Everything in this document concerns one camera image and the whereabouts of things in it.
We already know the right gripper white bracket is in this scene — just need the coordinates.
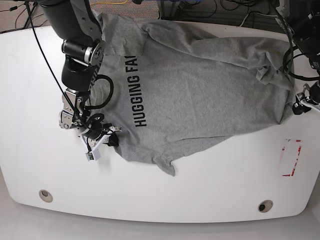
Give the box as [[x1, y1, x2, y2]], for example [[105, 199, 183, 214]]
[[79, 124, 122, 161]]

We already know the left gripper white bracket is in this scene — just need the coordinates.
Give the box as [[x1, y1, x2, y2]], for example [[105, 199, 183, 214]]
[[292, 83, 320, 115]]

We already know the grey t-shirt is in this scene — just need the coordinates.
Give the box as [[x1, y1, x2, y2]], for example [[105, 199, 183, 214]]
[[90, 12, 294, 176]]

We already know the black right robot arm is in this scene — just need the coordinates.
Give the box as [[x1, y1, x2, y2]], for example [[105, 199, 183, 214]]
[[38, 0, 121, 161]]

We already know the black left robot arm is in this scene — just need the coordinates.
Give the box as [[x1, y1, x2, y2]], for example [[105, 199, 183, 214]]
[[275, 0, 320, 115]]

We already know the red tape rectangle marking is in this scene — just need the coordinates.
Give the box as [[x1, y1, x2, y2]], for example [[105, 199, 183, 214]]
[[279, 139, 303, 177]]

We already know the black tripod stand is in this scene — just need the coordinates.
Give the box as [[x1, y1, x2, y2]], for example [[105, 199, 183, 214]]
[[13, 2, 38, 30]]

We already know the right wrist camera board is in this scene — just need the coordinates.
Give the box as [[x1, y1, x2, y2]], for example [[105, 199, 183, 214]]
[[85, 152, 95, 161]]

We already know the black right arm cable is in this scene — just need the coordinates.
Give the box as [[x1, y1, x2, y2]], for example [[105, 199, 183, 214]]
[[24, 0, 116, 133]]

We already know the left table cable grommet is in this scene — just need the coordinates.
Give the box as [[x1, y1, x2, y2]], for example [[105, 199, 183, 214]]
[[39, 189, 53, 203]]

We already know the table cable grommet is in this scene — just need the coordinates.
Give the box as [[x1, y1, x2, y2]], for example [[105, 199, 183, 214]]
[[39, 189, 53, 203], [257, 199, 273, 213]]

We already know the right table cable grommet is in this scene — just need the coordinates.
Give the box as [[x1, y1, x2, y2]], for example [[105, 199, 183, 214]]
[[257, 199, 273, 213]]

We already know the white cable on floor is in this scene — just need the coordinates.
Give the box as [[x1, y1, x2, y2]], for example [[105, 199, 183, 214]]
[[239, 11, 278, 28]]

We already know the yellow cable on floor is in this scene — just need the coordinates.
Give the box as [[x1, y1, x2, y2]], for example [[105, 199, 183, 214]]
[[93, 1, 128, 7]]

